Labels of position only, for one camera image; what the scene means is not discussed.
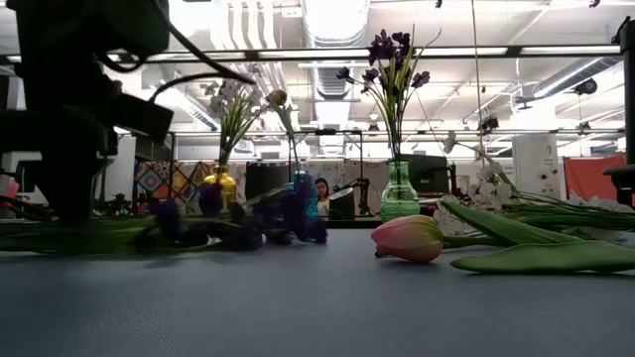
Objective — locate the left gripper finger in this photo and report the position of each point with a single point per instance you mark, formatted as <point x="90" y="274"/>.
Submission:
<point x="72" y="193"/>

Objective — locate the yellow glass vase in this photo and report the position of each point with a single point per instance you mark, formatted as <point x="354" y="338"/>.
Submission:
<point x="228" y="186"/>

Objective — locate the blue glass vase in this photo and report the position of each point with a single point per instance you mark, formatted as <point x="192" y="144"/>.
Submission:
<point x="312" y="203"/>

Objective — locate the green glass vase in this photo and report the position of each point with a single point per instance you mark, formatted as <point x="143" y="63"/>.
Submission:
<point x="399" y="198"/>

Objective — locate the black background robot arm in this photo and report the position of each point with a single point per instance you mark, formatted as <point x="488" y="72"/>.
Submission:
<point x="364" y="191"/>

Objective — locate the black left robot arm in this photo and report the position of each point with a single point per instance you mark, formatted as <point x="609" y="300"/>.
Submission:
<point x="74" y="30"/>

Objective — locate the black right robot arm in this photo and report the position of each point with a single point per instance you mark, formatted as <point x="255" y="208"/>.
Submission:
<point x="631" y="99"/>

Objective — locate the colourful patterned quilt panel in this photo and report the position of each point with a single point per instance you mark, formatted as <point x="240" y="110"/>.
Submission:
<point x="159" y="181"/>

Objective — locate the black rectangular panel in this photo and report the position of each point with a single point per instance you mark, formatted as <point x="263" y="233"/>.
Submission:
<point x="265" y="181"/>

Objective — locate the blue table mat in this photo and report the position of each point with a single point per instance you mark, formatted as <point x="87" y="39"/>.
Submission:
<point x="297" y="307"/>

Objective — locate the black monitor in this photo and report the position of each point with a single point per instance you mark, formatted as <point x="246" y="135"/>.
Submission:
<point x="429" y="173"/>

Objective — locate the overhead light bar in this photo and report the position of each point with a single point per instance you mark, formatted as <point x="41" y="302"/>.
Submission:
<point x="516" y="50"/>

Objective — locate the black ceiling spotlight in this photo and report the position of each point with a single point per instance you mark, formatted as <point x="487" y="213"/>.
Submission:
<point x="587" y="86"/>

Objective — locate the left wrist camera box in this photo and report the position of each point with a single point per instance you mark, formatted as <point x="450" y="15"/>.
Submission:
<point x="144" y="119"/>

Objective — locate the orange partition wall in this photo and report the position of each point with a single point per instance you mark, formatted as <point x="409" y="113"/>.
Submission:
<point x="593" y="178"/>

